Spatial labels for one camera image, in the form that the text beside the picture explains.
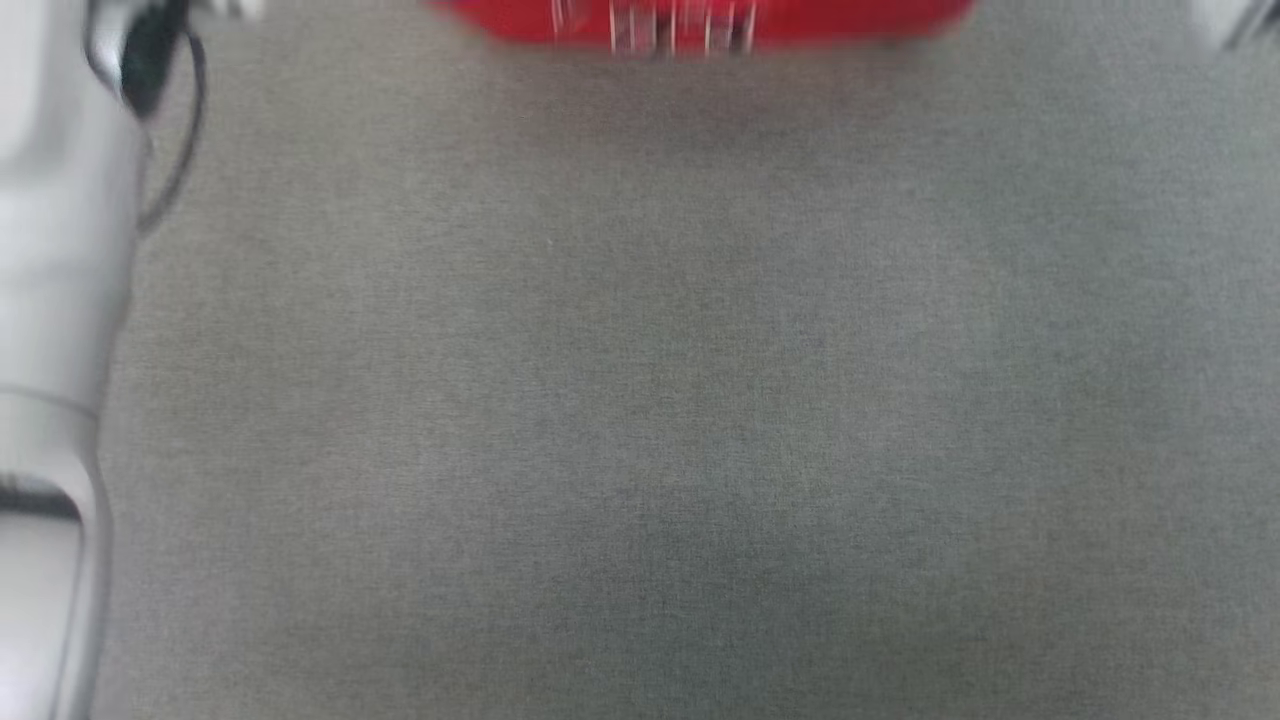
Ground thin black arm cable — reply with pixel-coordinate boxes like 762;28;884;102
85;0;209;237

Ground red plastic basket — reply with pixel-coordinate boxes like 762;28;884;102
425;0;977;57

